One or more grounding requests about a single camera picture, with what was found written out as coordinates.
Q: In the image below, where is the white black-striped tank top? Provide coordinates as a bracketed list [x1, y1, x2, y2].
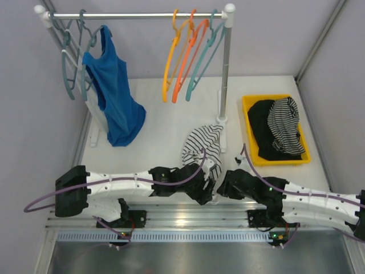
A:
[181, 124, 223, 180]

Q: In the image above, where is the yellow hanger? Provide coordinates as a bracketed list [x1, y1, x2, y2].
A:
[161, 8, 191, 103]

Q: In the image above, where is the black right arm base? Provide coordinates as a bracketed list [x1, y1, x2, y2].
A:
[247, 209, 285, 228]

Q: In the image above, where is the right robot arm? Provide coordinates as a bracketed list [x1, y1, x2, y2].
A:
[217, 169, 364, 241]

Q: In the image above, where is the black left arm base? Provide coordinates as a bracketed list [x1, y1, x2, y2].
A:
[101, 210, 147, 229]

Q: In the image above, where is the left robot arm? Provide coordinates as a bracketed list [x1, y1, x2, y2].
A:
[55, 163, 216, 227]

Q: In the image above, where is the black white-striped tank top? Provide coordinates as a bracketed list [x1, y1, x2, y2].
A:
[267, 96, 305, 156]

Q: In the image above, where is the blue tank top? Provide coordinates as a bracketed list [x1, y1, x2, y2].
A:
[82, 25, 147, 147]

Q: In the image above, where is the teal hanger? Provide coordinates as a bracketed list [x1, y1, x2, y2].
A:
[185, 9, 226, 102]

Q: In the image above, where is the orange hanger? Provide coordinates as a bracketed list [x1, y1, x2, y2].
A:
[172, 9, 209, 103]

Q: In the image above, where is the grey-blue hanger with top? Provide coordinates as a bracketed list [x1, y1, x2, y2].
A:
[82, 26, 103, 92]

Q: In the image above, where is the grey-blue hanger middle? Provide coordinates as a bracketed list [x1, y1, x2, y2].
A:
[78, 9, 87, 102]

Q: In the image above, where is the grey-blue hanger left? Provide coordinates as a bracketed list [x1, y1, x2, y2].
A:
[47, 11, 76, 100]

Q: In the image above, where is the plain black garment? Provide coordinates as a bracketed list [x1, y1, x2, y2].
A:
[248, 100, 301, 161]

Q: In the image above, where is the white clothes rack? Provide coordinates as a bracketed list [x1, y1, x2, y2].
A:
[34, 3, 236, 153]

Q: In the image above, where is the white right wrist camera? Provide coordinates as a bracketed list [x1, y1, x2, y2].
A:
[234, 154, 247, 167]

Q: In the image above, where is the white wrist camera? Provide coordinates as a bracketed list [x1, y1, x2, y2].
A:
[234, 154, 247, 167]
[196, 152, 216, 181]

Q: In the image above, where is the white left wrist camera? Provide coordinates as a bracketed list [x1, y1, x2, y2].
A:
[196, 152, 216, 181]

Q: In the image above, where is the aluminium mounting rail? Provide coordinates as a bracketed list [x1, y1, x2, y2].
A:
[45, 201, 311, 231]

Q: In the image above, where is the slotted grey cable duct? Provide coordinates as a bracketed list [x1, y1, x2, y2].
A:
[56, 231, 273, 243]

